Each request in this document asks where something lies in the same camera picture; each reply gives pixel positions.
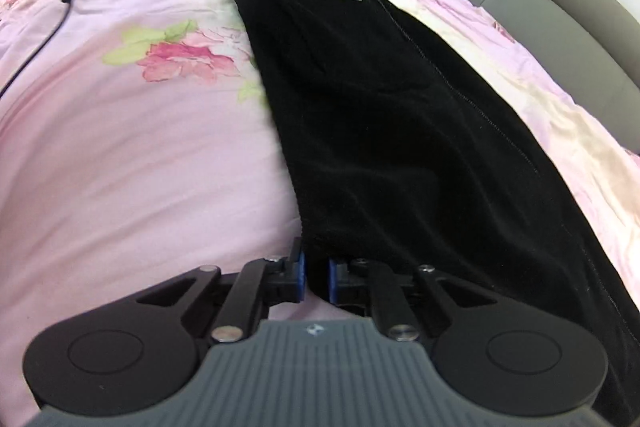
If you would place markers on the black pants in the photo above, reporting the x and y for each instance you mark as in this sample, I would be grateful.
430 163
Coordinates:
375 132

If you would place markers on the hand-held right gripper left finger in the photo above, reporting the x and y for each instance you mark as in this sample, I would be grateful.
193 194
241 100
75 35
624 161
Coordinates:
300 274

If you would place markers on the pink floral blanket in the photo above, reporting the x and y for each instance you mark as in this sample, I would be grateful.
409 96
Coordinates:
125 157

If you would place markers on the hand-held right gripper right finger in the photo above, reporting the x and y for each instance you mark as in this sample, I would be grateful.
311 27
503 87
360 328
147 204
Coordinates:
334 279

